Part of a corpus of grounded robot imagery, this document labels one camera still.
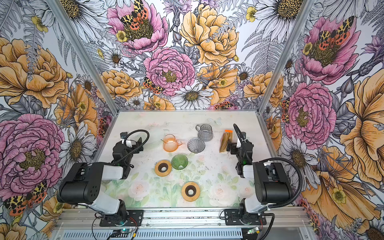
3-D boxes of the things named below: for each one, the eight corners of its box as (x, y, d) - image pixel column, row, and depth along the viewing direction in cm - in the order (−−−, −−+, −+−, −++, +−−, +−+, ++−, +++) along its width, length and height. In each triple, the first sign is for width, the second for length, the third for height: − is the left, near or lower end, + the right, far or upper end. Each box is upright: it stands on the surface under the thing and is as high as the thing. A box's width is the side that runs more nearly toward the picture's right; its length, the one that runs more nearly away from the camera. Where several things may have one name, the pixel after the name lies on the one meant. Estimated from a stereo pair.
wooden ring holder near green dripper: (154, 176, 90) (153, 174, 88) (157, 162, 96) (156, 160, 94) (170, 176, 90) (170, 174, 88) (172, 162, 96) (171, 160, 94)
